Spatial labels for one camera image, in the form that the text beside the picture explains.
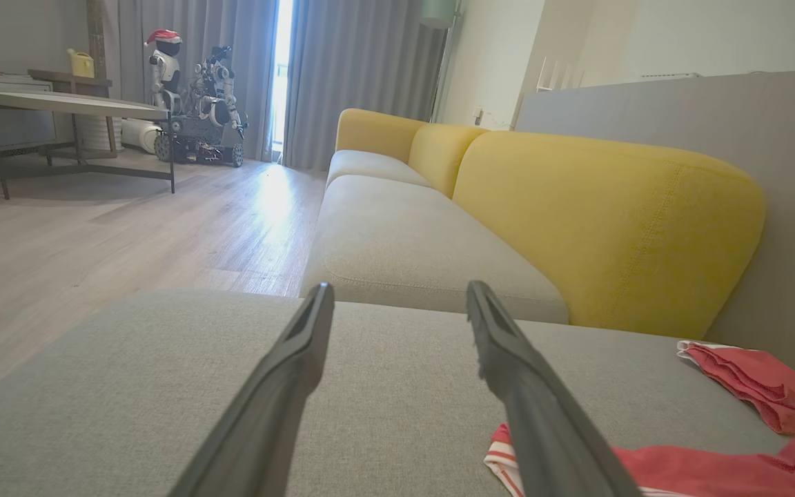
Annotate white low cabinet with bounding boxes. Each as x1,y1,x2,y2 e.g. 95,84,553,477
0,67,57,158

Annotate red jersey with black logo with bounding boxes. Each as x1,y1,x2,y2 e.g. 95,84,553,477
484,407,795,497

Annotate red shorts with white stripe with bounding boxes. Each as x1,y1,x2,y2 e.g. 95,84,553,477
676,340,795,436

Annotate large grey fabric ottoman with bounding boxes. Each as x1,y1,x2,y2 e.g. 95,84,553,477
0,288,793,497

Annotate large yellow sofa backrest cushion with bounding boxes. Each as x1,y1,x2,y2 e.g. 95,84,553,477
452,130,768,340

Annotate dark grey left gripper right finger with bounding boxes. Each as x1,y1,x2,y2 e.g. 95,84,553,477
466,280,640,497

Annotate yellow jug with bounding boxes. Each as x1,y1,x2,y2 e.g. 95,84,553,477
67,48,97,79

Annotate dark wooden side table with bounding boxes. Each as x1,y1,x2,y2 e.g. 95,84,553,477
28,68,119,158

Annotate white robot on wheeled base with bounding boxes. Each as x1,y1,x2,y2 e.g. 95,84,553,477
155,46,248,168

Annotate grey table with black legs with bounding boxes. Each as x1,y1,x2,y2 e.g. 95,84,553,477
0,88,178,201

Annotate small yellow sofa backrest cushion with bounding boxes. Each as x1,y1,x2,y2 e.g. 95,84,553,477
335,108,428,164
408,123,490,200

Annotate white round appliance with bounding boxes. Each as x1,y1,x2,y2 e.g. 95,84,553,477
120,118,164,155

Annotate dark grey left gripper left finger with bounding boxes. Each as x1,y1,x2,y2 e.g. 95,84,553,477
170,282,335,497

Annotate white robot with santa hat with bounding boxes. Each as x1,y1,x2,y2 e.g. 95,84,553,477
144,29,185,116

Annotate grey curtain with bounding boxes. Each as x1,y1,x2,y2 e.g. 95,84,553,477
117,0,278,164
283,0,447,173

